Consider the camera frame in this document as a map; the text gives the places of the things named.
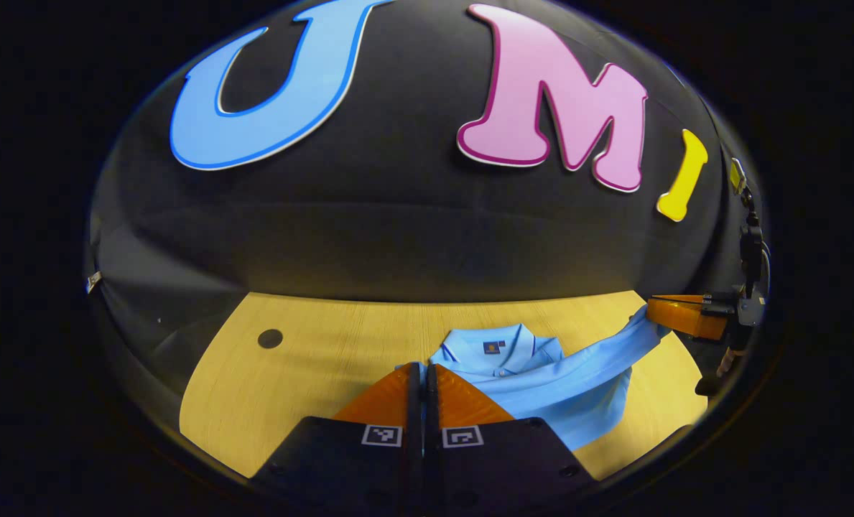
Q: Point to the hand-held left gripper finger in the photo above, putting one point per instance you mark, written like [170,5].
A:
[432,409]
[414,409]

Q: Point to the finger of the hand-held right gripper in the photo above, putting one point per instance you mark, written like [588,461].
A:
[714,305]
[689,319]

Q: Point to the light blue T-shirt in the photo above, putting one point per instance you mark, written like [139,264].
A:
[577,388]

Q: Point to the black backdrop cloth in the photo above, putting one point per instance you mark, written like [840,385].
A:
[398,230]

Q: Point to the small metal clip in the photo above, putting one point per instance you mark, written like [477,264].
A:
[94,281]

